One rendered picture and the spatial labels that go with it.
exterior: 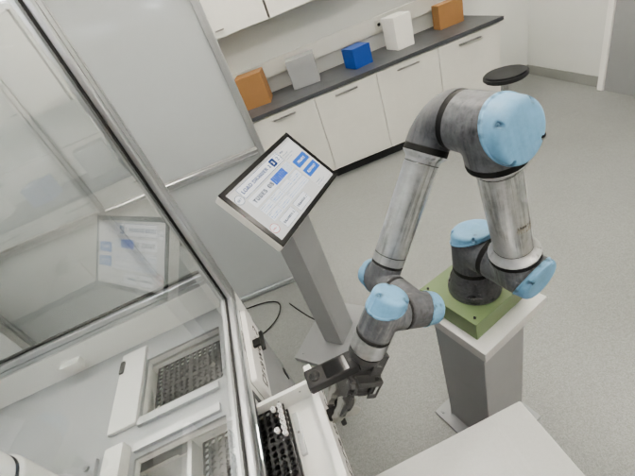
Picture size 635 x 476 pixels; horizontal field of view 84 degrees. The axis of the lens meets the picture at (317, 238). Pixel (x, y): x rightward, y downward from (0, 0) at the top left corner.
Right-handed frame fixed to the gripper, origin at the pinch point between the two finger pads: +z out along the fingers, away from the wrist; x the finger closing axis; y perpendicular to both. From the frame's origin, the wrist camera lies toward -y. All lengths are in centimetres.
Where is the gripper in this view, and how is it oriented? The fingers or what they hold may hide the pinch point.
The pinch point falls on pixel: (331, 412)
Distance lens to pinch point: 92.9
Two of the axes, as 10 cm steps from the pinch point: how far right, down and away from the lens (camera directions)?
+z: -2.7, 8.7, 4.2
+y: 9.2, 1.0, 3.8
